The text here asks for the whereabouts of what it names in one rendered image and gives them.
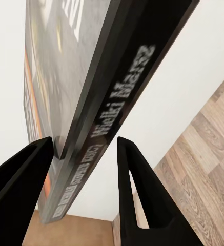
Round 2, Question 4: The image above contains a hardback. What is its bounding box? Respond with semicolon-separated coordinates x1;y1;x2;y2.
23;0;200;224

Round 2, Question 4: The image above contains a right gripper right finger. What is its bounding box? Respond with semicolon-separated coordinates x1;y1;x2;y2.
117;136;203;246

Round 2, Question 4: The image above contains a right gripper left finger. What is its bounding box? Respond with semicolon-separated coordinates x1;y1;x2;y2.
0;136;54;246

